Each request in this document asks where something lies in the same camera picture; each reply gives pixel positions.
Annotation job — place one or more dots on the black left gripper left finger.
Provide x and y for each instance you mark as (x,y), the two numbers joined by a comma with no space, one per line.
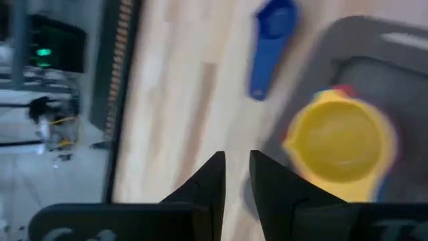
(207,187)

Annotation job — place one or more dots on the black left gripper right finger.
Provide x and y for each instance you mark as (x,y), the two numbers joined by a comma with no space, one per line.
(277,194)

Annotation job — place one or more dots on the yellow measuring cup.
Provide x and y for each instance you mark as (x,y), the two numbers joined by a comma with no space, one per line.
(341,144)

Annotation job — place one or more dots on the red measuring cup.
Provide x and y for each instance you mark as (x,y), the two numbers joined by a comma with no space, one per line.
(344,89)

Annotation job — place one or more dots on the small navy measuring cup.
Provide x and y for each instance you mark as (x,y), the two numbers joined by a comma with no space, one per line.
(271,40)

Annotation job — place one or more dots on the grey plastic basket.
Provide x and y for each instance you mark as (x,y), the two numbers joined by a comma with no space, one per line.
(384,60)

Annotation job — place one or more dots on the black device with green lights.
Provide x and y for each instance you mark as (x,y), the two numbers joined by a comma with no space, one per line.
(60,40)

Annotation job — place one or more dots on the black aluminium table frame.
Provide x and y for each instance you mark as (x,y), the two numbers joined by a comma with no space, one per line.
(108,180)

